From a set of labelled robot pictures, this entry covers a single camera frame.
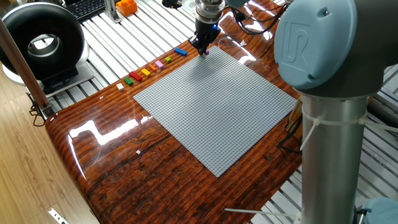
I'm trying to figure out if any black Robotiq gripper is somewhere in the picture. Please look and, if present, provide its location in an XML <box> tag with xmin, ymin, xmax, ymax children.
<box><xmin>188</xmin><ymin>19</ymin><xmax>221</xmax><ymax>56</ymax></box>

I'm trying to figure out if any grey Lego baseplate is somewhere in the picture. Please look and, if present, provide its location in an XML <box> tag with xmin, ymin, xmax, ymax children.
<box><xmin>132</xmin><ymin>45</ymin><xmax>298</xmax><ymax>179</ymax></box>

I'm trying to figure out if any long red Lego brick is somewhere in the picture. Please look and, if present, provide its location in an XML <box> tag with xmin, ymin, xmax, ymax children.
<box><xmin>129</xmin><ymin>71</ymin><xmax>144</xmax><ymax>83</ymax></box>

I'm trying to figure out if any white tape roll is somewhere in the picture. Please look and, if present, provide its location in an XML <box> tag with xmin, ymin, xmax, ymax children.
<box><xmin>182</xmin><ymin>0</ymin><xmax>198</xmax><ymax>14</ymax></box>

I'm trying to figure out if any black round object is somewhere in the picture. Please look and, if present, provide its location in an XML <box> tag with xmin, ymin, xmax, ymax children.
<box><xmin>161</xmin><ymin>0</ymin><xmax>183</xmax><ymax>9</ymax></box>

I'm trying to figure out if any large orange toy brick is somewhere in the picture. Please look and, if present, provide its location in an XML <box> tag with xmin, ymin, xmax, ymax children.
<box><xmin>115</xmin><ymin>0</ymin><xmax>139</xmax><ymax>17</ymax></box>

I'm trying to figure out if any black keyboard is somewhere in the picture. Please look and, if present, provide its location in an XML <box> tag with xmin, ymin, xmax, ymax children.
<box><xmin>67</xmin><ymin>0</ymin><xmax>108</xmax><ymax>22</ymax></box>

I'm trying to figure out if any long white zip tie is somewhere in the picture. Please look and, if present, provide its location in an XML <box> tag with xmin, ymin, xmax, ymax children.
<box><xmin>223</xmin><ymin>207</ymin><xmax>302</xmax><ymax>224</ymax></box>

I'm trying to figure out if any brown wooden beam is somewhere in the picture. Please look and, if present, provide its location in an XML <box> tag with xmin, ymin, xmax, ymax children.
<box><xmin>0</xmin><ymin>18</ymin><xmax>54</xmax><ymax>118</ymax></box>

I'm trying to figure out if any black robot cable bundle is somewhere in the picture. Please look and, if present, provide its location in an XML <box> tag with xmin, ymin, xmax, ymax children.
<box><xmin>229</xmin><ymin>0</ymin><xmax>290</xmax><ymax>36</ymax></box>

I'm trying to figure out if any short aluminium post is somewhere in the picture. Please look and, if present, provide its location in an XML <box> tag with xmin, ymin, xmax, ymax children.
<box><xmin>104</xmin><ymin>0</ymin><xmax>122</xmax><ymax>24</ymax></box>

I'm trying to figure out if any black round ring device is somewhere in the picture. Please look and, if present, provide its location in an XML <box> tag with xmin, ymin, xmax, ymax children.
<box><xmin>0</xmin><ymin>2</ymin><xmax>94</xmax><ymax>94</ymax></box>

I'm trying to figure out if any silver metal bracket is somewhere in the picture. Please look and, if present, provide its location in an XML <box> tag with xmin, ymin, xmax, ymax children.
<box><xmin>48</xmin><ymin>207</ymin><xmax>70</xmax><ymax>224</ymax></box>

